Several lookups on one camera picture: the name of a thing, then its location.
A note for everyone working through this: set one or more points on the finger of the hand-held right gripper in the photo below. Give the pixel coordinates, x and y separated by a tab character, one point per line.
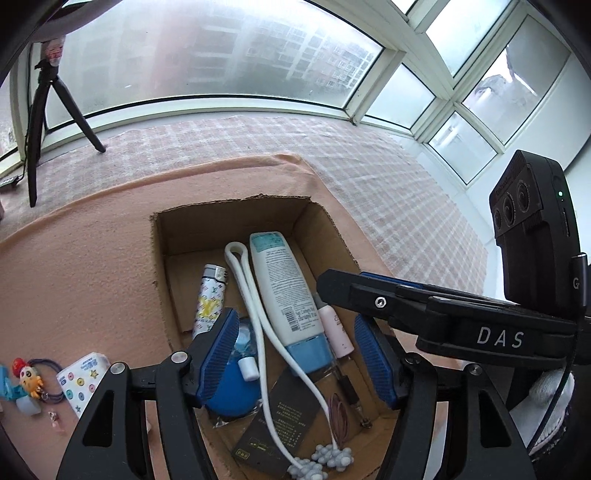
360	295
392	279

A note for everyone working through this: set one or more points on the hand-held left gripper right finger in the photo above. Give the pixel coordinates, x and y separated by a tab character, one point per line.
376	364

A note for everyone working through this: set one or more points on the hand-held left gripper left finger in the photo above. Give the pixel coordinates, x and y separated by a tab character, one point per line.
217	360

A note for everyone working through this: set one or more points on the small clear blue bottle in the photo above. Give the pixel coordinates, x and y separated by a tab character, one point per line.
249	367

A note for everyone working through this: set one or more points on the thin dark metal pen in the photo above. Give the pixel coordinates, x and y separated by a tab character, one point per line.
351	394

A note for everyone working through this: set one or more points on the blue round puff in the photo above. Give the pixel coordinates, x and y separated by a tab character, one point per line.
231	397

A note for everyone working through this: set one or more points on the small pink tube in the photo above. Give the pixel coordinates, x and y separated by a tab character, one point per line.
334	327

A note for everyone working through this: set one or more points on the patterned white lighter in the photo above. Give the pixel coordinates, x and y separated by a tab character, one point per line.
207	309

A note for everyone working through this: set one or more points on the white lotion tube blue cap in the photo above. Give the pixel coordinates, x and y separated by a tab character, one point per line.
281	286

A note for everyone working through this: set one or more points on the white roller massager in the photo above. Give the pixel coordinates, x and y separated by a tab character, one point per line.
330	456

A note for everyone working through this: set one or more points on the brown cardboard box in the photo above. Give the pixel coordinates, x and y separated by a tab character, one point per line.
277	217

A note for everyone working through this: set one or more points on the patterned white tissue pack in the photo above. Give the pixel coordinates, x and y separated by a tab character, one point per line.
81	381

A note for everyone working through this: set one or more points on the blue folding phone stand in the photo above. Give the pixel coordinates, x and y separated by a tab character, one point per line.
9	390

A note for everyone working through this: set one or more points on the person's right hand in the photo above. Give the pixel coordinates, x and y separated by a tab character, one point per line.
549	392

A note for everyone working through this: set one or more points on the black paper tag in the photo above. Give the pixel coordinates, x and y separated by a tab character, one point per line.
286	415

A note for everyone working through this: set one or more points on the checkered pink white blanket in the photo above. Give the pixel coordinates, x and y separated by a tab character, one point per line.
392	184

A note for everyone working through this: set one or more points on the black power adapter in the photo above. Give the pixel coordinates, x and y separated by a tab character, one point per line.
9	181

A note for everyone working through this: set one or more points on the black tripod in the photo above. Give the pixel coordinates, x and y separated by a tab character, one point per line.
36	129

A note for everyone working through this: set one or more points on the phone on tripod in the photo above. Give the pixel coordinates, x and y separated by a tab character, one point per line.
53	53

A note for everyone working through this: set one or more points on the white window frame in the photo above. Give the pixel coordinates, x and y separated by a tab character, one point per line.
369	87

